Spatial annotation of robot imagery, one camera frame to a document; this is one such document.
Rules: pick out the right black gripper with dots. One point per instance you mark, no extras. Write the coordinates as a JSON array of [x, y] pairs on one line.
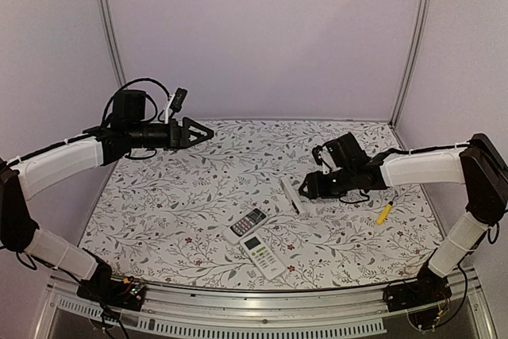
[[316, 187]]

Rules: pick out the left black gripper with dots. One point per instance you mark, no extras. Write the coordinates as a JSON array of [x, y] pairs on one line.
[[178, 136]]

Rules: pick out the slim white remote control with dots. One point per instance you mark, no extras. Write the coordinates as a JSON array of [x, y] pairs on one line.
[[293, 199]]

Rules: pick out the yellow pry tool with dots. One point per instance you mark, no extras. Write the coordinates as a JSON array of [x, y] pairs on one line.
[[384, 214]]

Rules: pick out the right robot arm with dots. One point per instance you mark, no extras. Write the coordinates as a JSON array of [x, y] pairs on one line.
[[476, 165]]

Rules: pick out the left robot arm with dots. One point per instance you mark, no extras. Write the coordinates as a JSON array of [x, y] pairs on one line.
[[123, 128]]

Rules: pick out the white remote with display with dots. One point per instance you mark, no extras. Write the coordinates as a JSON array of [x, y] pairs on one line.
[[262, 256]]

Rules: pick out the black-faced white remote control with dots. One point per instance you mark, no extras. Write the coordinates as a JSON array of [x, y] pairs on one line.
[[244, 225]]

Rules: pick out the floral patterned table mat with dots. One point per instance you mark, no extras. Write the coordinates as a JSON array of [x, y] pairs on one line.
[[162, 219]]

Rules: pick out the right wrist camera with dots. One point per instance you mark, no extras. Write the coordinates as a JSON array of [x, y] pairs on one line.
[[323, 159]]

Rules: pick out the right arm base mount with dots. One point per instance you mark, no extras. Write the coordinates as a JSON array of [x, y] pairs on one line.
[[425, 302]]

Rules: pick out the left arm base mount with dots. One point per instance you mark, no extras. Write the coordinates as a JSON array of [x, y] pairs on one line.
[[127, 294]]

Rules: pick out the front aluminium rail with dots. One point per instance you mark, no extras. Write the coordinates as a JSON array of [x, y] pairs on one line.
[[171, 311]]

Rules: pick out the left aluminium frame post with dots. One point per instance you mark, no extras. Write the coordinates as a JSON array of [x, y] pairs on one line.
[[111, 41]]

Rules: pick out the aluminium frame post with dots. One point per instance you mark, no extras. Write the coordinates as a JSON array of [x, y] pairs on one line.
[[111, 41], [411, 61]]

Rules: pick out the right aluminium frame post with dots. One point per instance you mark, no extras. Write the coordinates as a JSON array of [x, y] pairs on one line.
[[411, 61]]

